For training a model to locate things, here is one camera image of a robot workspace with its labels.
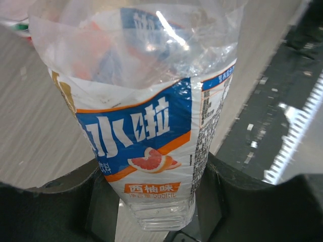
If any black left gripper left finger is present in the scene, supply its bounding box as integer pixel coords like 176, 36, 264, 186
1, 159, 119, 241

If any clear bottle blue white label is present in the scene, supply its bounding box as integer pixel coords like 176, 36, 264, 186
28, 1, 246, 231

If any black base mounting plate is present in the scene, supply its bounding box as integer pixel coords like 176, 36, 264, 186
216, 16, 322, 180

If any white slotted cable duct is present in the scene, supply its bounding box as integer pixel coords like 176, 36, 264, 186
262, 74, 322, 185

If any clear bottle red label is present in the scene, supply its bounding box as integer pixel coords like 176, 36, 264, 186
1, 0, 35, 45

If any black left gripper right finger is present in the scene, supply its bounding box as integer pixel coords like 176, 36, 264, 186
196, 154, 322, 241

